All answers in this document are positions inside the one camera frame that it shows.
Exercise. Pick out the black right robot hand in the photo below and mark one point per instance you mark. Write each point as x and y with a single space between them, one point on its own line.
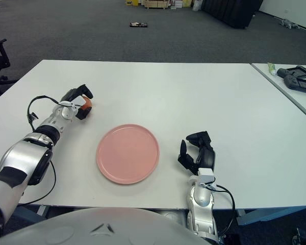
207 157

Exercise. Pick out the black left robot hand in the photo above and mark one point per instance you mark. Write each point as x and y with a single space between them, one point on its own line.
71 95

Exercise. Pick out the red orange apple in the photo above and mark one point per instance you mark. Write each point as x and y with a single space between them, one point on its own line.
87 103

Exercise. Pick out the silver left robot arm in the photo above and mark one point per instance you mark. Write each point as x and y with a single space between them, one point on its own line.
23 158

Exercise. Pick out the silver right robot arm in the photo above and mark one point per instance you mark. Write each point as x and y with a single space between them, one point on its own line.
202 201

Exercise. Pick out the pink round plate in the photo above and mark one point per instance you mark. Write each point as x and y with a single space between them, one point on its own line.
127 154

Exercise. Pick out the black flat floor tray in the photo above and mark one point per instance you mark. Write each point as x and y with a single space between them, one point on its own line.
138 24

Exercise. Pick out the green white tube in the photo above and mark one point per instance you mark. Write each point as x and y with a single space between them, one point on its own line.
271 68

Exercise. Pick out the yellow cardboard box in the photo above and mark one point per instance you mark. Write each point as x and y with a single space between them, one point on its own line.
131 2

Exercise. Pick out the dark grey handheld controller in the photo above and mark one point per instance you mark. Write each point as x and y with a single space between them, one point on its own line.
293 84

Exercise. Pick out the black framed handheld controller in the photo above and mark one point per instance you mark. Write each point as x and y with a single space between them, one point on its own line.
281 72

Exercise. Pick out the wooden pallet crate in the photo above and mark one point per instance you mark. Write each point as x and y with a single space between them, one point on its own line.
155 3

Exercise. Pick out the grey robot torso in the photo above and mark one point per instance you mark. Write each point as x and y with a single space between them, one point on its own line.
66 225

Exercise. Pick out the stack of white boxes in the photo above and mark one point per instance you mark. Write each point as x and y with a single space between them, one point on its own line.
176 3

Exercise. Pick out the black partition screen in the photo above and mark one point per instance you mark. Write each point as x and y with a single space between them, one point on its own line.
232 12

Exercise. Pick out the pale yellow box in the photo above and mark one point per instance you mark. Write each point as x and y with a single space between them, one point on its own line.
187 2

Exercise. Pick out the white plastic bag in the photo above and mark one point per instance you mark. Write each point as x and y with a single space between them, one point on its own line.
197 5

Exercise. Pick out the grey quadruped robot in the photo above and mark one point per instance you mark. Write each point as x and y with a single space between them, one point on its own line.
288 24

